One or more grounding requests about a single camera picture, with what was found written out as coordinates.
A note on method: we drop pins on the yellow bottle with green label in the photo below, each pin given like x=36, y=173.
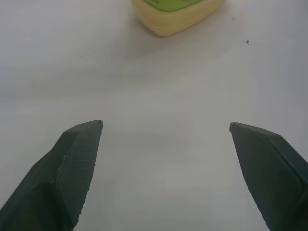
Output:
x=172, y=19

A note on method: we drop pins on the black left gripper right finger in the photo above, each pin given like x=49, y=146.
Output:
x=272, y=178

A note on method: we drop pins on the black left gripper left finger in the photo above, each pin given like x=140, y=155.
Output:
x=60, y=178

